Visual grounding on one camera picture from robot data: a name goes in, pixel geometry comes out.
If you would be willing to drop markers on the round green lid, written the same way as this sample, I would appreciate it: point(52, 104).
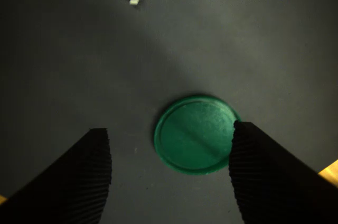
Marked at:
point(190, 139)

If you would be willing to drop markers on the dark grey mat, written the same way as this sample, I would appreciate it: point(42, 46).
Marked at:
point(79, 63)

